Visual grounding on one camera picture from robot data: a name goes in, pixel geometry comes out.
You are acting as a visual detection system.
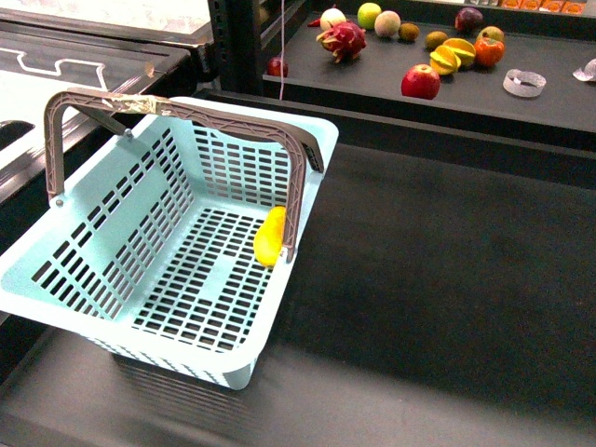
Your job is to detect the yellow mango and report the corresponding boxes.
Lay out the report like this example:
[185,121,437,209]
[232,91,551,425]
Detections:
[253,206,286,267]

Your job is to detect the brown basket handle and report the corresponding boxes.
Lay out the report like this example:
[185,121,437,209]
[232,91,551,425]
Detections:
[44,88,324,262]
[88,111,324,174]

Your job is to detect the brown front basket handle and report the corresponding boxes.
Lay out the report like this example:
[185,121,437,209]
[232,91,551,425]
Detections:
[44,88,324,262]

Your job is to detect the light blue plastic basket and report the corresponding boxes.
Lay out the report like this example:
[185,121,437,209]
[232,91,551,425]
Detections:
[1,97,339,389]

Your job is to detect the red green mango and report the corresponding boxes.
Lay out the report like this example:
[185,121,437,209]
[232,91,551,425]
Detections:
[477,26,505,43]

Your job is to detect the small dark red apple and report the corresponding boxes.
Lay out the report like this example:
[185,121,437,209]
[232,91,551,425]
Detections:
[266,56,289,78]

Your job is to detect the red apple front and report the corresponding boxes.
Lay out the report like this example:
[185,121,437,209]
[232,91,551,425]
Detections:
[400,64,440,100]

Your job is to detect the pink dragon fruit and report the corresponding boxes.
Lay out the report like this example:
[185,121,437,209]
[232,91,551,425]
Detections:
[316,21,367,63]

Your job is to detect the white onion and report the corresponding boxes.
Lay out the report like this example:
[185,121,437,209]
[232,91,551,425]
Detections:
[319,7,346,31]

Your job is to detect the beige cantaloupe melon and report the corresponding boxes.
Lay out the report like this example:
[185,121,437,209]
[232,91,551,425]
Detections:
[374,10,401,38]

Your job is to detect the brown kiwi left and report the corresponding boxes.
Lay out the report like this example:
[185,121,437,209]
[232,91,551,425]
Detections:
[398,22,420,42]

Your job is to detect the brown kiwi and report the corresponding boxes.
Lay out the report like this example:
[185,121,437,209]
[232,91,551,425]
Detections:
[398,22,420,42]
[425,31,449,51]

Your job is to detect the yellow star fruit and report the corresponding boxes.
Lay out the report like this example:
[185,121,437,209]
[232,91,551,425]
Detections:
[429,37,476,75]

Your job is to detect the green apple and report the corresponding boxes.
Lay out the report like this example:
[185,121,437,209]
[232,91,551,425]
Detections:
[357,2,382,30]

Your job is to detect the brown kiwi right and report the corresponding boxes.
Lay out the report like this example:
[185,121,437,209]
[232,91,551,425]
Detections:
[425,31,449,51]

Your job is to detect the orange persimmon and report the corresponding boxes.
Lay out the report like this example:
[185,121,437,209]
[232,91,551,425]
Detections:
[474,37,506,68]

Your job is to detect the clear tape roll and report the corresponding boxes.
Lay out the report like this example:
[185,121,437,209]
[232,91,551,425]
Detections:
[502,69,547,99]

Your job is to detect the dark purple fruit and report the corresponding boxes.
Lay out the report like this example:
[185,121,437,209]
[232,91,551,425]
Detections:
[454,7,483,34]

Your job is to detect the black shelf tray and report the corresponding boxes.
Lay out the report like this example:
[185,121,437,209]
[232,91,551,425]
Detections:
[263,1,595,151]

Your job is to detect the orange boxes row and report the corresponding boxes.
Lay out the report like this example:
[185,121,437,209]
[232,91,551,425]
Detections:
[497,0,595,16]

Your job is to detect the black metal rack post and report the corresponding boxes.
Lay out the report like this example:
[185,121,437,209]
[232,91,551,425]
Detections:
[208,0,263,96]

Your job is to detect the pink hanging string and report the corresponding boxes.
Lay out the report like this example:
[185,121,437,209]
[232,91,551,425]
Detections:
[278,0,287,101]

